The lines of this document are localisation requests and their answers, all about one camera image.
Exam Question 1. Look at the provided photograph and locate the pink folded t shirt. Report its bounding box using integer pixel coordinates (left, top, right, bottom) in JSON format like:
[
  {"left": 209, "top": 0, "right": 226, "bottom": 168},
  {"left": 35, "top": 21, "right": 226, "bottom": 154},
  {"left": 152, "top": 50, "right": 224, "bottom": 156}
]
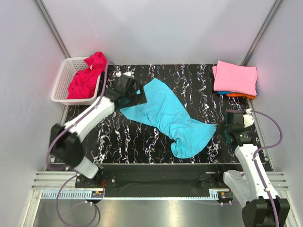
[{"left": 212, "top": 61, "right": 258, "bottom": 96}]

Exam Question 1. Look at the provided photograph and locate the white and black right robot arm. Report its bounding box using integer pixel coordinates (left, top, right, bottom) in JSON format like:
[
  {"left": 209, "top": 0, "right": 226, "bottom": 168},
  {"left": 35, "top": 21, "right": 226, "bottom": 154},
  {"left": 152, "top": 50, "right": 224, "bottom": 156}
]
[{"left": 215, "top": 109, "right": 290, "bottom": 227}]

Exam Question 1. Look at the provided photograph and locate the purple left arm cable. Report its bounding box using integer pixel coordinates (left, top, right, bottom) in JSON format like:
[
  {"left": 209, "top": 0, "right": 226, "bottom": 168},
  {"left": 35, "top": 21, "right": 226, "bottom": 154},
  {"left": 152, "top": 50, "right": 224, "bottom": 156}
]
[{"left": 45, "top": 61, "right": 119, "bottom": 172}]

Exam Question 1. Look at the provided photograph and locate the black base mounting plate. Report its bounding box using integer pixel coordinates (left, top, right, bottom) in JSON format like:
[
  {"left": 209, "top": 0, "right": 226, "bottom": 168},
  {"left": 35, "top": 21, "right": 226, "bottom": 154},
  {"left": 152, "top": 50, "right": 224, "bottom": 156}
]
[{"left": 75, "top": 164, "right": 242, "bottom": 199}]

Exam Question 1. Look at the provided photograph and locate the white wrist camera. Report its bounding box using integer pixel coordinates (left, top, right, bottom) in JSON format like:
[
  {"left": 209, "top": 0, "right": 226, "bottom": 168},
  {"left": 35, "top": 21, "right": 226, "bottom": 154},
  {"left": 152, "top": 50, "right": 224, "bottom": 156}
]
[
  {"left": 243, "top": 108, "right": 254, "bottom": 128},
  {"left": 116, "top": 71, "right": 134, "bottom": 79}
]

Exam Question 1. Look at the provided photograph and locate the black marbled table mat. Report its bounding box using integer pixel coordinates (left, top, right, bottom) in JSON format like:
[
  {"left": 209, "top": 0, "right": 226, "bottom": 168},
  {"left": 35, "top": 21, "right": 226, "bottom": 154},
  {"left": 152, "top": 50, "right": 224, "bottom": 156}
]
[{"left": 83, "top": 64, "right": 249, "bottom": 164}]

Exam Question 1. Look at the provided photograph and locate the orange folded t shirt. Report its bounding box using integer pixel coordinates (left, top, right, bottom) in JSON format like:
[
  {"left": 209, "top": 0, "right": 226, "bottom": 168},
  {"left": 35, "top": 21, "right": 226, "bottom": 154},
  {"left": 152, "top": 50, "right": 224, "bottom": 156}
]
[{"left": 227, "top": 93, "right": 256, "bottom": 100}]

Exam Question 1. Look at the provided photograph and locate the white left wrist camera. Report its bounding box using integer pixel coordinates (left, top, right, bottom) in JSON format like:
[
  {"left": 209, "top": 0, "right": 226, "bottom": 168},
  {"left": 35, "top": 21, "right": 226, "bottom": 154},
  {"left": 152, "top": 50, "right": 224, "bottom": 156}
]
[{"left": 116, "top": 71, "right": 134, "bottom": 79}]

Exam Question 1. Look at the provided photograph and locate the blue folded t shirt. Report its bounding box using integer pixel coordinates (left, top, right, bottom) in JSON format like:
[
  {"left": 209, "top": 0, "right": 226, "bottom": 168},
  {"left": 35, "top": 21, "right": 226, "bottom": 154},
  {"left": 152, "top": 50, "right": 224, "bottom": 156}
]
[{"left": 217, "top": 91, "right": 232, "bottom": 95}]

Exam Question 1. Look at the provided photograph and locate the white slotted cable duct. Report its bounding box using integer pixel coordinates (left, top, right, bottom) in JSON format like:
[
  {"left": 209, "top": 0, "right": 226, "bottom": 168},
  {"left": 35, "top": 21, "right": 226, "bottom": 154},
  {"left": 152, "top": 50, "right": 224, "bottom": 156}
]
[{"left": 42, "top": 190, "right": 104, "bottom": 200}]

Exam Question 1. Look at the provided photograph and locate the white plastic basket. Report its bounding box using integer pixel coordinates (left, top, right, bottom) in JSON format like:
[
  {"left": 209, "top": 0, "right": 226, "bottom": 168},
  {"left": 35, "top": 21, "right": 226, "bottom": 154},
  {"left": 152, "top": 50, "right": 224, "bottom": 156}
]
[{"left": 51, "top": 57, "right": 101, "bottom": 106}]

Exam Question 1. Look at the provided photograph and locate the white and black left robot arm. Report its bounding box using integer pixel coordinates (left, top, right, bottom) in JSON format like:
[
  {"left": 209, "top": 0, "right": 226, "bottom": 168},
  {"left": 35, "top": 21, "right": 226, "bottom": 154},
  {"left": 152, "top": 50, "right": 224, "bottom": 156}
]
[{"left": 48, "top": 71, "right": 147, "bottom": 187}]

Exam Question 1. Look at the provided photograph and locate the red t shirt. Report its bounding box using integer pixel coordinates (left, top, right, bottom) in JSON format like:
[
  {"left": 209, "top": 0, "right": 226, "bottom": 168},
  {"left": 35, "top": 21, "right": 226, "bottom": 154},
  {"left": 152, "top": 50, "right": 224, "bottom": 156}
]
[{"left": 67, "top": 52, "right": 107, "bottom": 99}]

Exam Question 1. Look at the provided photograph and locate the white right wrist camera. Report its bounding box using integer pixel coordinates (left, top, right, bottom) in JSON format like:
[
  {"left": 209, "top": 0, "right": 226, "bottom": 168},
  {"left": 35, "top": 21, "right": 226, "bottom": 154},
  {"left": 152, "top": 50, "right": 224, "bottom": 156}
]
[{"left": 243, "top": 108, "right": 254, "bottom": 128}]

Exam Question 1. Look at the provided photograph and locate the aluminium frame rail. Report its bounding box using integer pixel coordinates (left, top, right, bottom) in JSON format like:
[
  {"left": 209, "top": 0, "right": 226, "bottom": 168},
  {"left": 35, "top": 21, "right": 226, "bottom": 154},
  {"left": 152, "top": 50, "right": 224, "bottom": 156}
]
[{"left": 31, "top": 171, "right": 80, "bottom": 190}]

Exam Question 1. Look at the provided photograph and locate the cyan t shirt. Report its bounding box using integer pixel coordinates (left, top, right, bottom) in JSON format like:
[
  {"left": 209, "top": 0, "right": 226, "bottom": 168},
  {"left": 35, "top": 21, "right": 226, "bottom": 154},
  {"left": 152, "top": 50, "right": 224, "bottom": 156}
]
[{"left": 121, "top": 79, "right": 216, "bottom": 159}]

